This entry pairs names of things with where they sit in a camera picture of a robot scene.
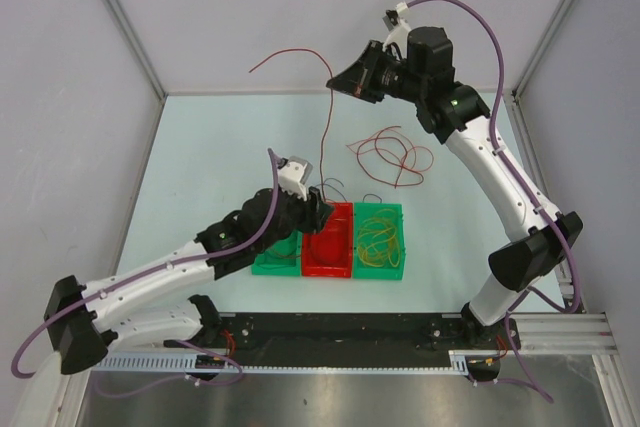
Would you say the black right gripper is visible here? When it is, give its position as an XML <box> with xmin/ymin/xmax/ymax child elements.
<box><xmin>326</xmin><ymin>41</ymin><xmax>425</xmax><ymax>105</ymax></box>

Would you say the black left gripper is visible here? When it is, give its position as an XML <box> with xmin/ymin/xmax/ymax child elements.
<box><xmin>254</xmin><ymin>183</ymin><xmax>334</xmax><ymax>254</ymax></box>

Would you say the brown cable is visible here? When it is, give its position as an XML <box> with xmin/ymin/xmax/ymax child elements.
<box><xmin>307</xmin><ymin>216</ymin><xmax>351</xmax><ymax>268</ymax></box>

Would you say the dark red cable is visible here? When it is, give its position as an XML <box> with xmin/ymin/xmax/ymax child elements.
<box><xmin>346</xmin><ymin>125</ymin><xmax>435</xmax><ymax>189</ymax></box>
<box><xmin>248</xmin><ymin>48</ymin><xmax>337</xmax><ymax>203</ymax></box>

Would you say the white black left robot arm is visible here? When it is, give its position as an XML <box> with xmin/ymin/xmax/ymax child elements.
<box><xmin>44</xmin><ymin>187</ymin><xmax>334</xmax><ymax>375</ymax></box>

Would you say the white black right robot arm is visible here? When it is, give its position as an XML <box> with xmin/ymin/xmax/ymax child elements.
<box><xmin>327</xmin><ymin>27</ymin><xmax>583</xmax><ymax>348</ymax></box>

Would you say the red plastic bin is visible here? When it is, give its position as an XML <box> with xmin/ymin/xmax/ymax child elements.
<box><xmin>301</xmin><ymin>202</ymin><xmax>354</xmax><ymax>278</ymax></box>

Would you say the left green plastic bin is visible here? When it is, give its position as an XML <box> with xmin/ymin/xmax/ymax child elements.
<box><xmin>251</xmin><ymin>232</ymin><xmax>302</xmax><ymax>277</ymax></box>

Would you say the green plastic bin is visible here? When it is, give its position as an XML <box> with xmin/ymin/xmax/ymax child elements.
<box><xmin>251</xmin><ymin>232</ymin><xmax>302</xmax><ymax>277</ymax></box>
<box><xmin>352</xmin><ymin>202</ymin><xmax>406</xmax><ymax>281</ymax></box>

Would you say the right green plastic bin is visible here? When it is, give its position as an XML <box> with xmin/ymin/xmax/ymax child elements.
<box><xmin>352</xmin><ymin>202</ymin><xmax>406</xmax><ymax>281</ymax></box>

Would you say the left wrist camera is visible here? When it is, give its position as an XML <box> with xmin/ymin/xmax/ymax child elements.
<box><xmin>277</xmin><ymin>156</ymin><xmax>313</xmax><ymax>201</ymax></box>

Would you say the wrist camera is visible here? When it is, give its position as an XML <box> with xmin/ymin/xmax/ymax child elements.
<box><xmin>383</xmin><ymin>2</ymin><xmax>411</xmax><ymax>56</ymax></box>
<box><xmin>277</xmin><ymin>156</ymin><xmax>313</xmax><ymax>201</ymax></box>

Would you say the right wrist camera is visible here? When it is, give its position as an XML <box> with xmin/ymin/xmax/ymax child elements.
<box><xmin>383</xmin><ymin>2</ymin><xmax>411</xmax><ymax>56</ymax></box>

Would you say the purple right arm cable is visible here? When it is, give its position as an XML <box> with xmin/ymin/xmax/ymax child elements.
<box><xmin>404</xmin><ymin>0</ymin><xmax>584</xmax><ymax>316</ymax></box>

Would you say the slotted cable duct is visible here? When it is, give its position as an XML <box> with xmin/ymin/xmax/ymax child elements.
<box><xmin>93</xmin><ymin>351</ymin><xmax>501</xmax><ymax>376</ymax></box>

